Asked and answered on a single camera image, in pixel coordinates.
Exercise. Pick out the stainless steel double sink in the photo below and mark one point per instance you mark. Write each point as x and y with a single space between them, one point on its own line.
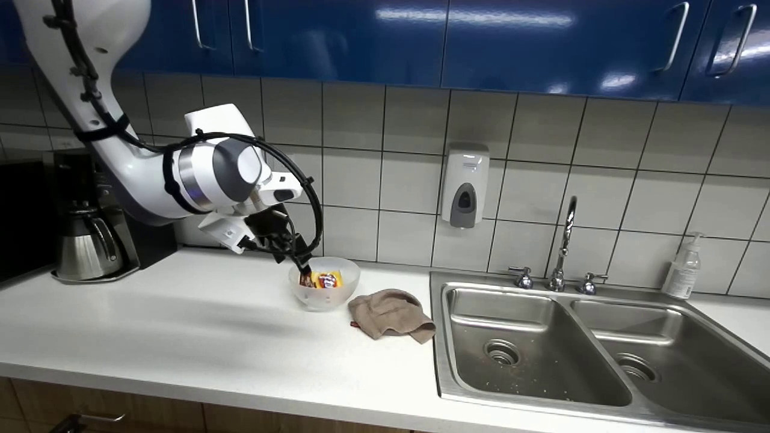
544 375

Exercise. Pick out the black steel coffee maker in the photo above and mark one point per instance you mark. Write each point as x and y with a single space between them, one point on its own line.
153 237

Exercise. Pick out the blue upper cabinets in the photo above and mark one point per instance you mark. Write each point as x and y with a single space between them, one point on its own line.
482 48

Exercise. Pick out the translucent white plastic bowl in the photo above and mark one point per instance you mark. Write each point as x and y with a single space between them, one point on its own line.
327 302

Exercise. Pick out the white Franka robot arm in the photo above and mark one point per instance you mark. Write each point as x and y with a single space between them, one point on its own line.
136 181

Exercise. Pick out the yellow brown chips packet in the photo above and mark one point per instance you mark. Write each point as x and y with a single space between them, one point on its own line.
327 279

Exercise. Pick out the wooden base cabinet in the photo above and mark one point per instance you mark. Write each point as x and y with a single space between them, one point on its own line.
201 413

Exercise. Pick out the chrome sink faucet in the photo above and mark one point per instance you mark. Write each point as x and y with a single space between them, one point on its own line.
563 242

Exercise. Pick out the chrome faucet knob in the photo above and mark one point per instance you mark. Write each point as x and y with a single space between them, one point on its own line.
523 278
593 283

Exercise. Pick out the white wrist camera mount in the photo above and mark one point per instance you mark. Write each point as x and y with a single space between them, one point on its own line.
230 231

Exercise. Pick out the brown cloth rag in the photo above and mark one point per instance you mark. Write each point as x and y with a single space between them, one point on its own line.
387 315

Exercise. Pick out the round sink drain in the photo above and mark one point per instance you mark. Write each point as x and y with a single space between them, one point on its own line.
637 368
501 353

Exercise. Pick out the clear pump soap bottle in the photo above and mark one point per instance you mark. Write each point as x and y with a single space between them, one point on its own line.
681 272

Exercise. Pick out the black microwave oven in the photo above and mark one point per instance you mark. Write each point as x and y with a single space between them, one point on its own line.
24 220

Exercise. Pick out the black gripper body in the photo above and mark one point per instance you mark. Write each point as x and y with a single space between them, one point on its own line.
272 230

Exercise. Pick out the white wall soap dispenser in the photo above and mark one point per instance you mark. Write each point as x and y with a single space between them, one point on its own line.
465 184

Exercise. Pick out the stainless steel coffee carafe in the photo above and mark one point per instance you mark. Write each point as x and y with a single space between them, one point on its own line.
84 248

